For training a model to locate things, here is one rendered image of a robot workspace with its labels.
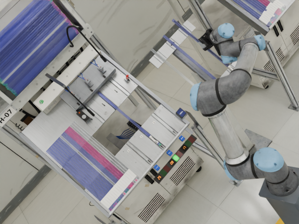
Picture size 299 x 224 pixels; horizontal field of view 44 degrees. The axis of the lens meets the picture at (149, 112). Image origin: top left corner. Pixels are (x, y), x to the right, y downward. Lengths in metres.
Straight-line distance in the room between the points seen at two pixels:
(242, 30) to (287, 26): 0.48
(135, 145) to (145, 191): 0.55
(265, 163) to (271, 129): 1.15
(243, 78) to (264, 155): 0.39
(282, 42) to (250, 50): 1.33
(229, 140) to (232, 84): 0.28
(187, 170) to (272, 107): 0.81
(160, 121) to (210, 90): 0.69
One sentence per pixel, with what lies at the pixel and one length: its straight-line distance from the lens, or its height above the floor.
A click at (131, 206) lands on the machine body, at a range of 2.60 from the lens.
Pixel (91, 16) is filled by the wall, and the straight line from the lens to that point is 3.87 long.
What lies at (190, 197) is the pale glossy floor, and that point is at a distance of 2.81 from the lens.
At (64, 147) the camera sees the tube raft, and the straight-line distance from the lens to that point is 2.19.
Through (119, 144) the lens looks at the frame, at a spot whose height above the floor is 0.66.
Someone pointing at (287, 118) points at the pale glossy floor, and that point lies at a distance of 2.87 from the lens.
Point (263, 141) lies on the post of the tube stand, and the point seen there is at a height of 0.01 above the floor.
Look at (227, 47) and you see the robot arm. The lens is 1.89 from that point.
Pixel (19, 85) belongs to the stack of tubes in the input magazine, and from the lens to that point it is 2.13.
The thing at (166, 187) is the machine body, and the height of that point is 0.20.
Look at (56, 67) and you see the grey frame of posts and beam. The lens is 2.20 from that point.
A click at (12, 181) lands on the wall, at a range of 4.07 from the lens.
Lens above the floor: 2.14
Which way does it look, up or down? 36 degrees down
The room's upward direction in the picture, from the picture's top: 41 degrees counter-clockwise
